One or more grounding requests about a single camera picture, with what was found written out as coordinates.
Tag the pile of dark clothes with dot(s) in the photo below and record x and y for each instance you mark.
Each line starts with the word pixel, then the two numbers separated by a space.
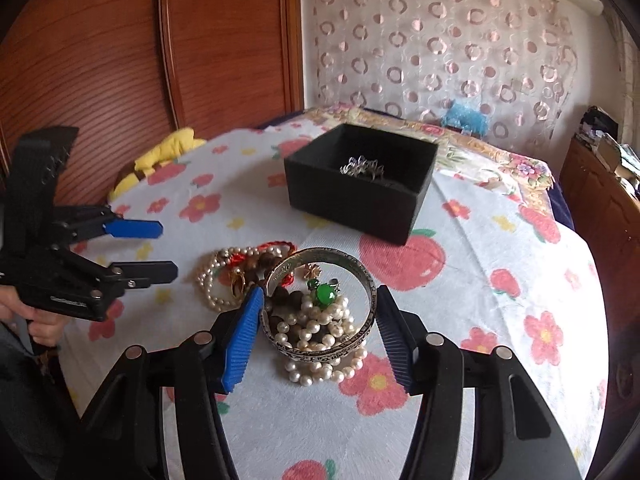
pixel 596 124

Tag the pink circle lace curtain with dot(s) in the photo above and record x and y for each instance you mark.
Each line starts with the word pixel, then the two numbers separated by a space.
pixel 508 63

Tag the wooden wardrobe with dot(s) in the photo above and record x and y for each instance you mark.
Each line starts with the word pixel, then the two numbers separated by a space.
pixel 128 72

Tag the colourful floral quilt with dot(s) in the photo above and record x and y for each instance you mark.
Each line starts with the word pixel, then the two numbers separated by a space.
pixel 521 178

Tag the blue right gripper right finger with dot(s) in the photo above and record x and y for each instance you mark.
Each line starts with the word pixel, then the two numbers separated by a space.
pixel 399 331

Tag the silver engraved bangle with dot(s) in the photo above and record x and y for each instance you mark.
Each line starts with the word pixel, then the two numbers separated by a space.
pixel 337 258

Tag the left hand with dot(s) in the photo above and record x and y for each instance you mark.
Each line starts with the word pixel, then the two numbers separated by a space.
pixel 45 327

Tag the black jewelry box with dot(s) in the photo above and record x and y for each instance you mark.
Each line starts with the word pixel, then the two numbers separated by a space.
pixel 385 208

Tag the green jade pendant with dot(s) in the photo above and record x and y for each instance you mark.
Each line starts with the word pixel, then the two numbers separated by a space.
pixel 323 294

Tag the yellow plush toy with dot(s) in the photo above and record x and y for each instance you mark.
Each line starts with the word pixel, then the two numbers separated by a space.
pixel 178 143

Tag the wooden side cabinet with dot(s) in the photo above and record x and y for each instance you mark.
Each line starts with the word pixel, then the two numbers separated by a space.
pixel 607 218

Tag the stack of books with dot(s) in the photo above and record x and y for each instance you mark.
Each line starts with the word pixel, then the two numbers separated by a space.
pixel 619 160

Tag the blue plush toy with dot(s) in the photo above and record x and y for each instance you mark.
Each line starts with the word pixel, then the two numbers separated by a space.
pixel 466 119

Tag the silver flower hair pins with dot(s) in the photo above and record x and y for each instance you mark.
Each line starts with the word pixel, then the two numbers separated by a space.
pixel 360 167

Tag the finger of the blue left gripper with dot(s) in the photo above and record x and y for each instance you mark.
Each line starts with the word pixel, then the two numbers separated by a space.
pixel 144 274
pixel 124 228

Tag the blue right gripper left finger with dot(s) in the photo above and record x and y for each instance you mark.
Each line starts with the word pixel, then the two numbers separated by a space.
pixel 239 337

